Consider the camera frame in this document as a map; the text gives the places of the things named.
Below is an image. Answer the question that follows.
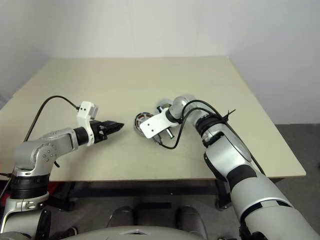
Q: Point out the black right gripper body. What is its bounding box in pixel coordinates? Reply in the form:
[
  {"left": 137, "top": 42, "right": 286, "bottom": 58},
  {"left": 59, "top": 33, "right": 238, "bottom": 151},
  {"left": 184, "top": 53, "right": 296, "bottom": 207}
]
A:
[{"left": 152, "top": 128, "right": 175, "bottom": 146}]

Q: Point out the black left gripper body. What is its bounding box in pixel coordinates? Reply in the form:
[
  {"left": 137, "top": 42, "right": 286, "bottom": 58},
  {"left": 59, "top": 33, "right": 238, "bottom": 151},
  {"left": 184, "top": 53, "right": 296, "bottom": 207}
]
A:
[{"left": 90, "top": 119, "right": 109, "bottom": 145}]

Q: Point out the motor stator with copper windings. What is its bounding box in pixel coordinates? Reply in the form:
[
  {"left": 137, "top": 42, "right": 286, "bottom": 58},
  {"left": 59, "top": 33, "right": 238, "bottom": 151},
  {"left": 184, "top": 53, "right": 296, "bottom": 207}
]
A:
[{"left": 133, "top": 112, "right": 154, "bottom": 138}]

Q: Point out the red cloth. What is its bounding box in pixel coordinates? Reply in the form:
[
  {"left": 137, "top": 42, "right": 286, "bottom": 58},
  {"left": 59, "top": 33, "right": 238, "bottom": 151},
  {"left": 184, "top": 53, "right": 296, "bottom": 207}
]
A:
[{"left": 48, "top": 182, "right": 63, "bottom": 198}]

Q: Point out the dark rounded shape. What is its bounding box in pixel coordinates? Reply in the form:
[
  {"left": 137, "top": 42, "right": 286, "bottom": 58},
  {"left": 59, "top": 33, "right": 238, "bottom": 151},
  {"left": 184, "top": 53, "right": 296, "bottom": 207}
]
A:
[{"left": 107, "top": 206, "right": 138, "bottom": 227}]

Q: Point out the grey robot torso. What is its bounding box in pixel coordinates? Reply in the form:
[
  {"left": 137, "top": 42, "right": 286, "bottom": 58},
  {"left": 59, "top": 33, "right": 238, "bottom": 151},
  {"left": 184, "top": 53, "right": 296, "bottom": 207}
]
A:
[{"left": 59, "top": 219, "right": 208, "bottom": 240}]

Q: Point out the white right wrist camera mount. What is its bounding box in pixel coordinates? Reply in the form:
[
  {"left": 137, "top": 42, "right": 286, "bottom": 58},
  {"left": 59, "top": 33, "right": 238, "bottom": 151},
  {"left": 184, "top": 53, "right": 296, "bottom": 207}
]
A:
[{"left": 139, "top": 109, "right": 181, "bottom": 139}]

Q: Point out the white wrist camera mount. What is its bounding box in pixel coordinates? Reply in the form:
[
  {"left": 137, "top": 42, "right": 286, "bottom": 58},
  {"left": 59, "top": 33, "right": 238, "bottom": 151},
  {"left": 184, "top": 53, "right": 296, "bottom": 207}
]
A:
[
  {"left": 139, "top": 109, "right": 181, "bottom": 139},
  {"left": 76, "top": 100, "right": 100, "bottom": 145}
]

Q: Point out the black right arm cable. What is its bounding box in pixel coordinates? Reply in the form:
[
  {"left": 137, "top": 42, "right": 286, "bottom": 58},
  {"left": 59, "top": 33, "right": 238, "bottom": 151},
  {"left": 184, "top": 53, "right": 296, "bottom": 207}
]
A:
[{"left": 156, "top": 99, "right": 267, "bottom": 177}]

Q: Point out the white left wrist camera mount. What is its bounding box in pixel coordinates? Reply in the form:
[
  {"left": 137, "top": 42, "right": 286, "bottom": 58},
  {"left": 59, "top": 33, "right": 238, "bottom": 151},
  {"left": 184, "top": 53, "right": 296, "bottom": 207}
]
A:
[{"left": 76, "top": 100, "right": 100, "bottom": 145}]

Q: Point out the black table frame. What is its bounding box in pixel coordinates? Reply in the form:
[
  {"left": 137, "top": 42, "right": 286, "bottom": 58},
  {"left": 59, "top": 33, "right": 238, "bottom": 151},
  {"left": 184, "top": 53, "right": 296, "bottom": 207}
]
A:
[{"left": 48, "top": 181, "right": 235, "bottom": 210}]

